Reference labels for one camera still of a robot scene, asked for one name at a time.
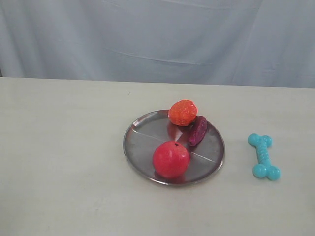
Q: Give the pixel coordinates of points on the teal toy dog bone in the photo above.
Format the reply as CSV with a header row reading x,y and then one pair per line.
x,y
263,168

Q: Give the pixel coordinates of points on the orange-red toy strawberry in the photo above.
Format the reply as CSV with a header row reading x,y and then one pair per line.
x,y
182,113

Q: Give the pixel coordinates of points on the red toy apple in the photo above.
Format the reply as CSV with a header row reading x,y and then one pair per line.
x,y
171,159

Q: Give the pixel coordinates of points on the round stainless steel plate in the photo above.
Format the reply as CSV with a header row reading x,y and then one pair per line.
x,y
150,130

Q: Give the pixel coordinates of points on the white fabric backdrop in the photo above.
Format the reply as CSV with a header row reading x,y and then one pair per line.
x,y
218,42

